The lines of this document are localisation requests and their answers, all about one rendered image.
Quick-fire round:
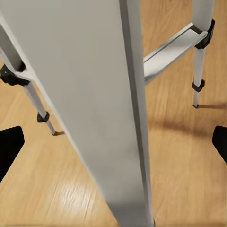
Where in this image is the camera tripod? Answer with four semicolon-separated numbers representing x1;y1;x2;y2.
0;0;215;227

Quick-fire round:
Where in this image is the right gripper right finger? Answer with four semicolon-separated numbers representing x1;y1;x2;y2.
212;126;227;164

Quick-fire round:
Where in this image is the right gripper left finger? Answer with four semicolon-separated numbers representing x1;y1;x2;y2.
0;126;25;183

